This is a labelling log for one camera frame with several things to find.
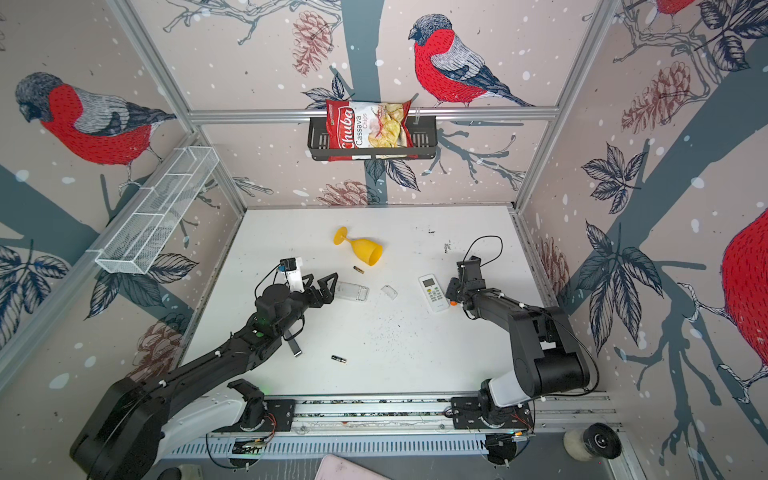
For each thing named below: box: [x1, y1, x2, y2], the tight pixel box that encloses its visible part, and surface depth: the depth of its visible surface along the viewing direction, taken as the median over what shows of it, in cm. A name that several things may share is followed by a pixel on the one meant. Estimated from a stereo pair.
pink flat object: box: [314, 454, 390, 480], surface depth 66 cm
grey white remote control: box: [335, 281, 370, 301], surface depth 97 cm
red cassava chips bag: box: [326, 99, 418, 162], surface depth 89 cm
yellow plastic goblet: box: [333, 226, 384, 267], surface depth 105 cm
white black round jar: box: [563, 422, 622, 461], surface depth 63 cm
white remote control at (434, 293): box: [418, 273, 450, 313], surface depth 97 cm
